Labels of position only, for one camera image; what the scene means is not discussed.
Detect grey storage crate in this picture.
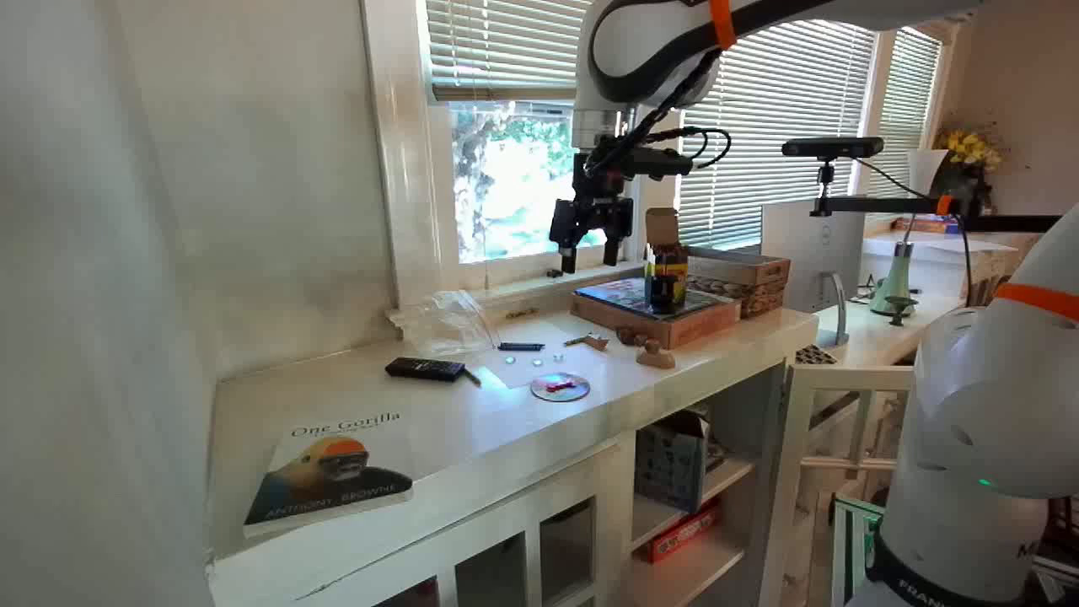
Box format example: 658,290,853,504
633,407,715,516

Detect orange velcro strap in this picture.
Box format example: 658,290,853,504
991,281,1079,327
703,0,742,51

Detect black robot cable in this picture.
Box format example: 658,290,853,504
626,121,735,176

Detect black remote control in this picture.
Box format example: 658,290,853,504
384,354,486,389

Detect red flat box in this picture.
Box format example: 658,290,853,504
638,498,728,566

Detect bird cover book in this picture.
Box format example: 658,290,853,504
241,406,419,544

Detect green framed board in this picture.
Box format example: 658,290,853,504
829,493,889,607

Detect white computer monitor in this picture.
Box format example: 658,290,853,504
760,198,865,350

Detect white window blind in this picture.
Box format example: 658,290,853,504
420,0,594,104
672,15,881,253
881,26,943,149

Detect black stereo camera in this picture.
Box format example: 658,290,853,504
780,133,885,162

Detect open cardboard box colourful items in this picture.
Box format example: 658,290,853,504
642,205,692,317

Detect white framed window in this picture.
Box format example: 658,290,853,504
361,0,685,311

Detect yellow flower bouquet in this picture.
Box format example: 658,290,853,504
935,125,1006,218

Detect wicker basket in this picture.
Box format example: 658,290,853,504
685,253,791,322

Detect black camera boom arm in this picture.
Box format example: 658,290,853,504
807,155,972,218

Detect mint green desk item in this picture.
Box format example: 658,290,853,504
871,236,921,322

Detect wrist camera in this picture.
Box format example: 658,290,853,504
609,144,693,181

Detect white cabinet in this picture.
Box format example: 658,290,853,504
207,302,824,607

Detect flat brown box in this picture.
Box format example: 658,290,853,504
571,276,744,350

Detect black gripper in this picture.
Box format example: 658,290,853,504
547,149,638,281

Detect clear plastic packaging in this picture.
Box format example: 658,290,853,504
386,287,499,358

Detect white side shelf unit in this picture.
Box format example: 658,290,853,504
772,302,926,607

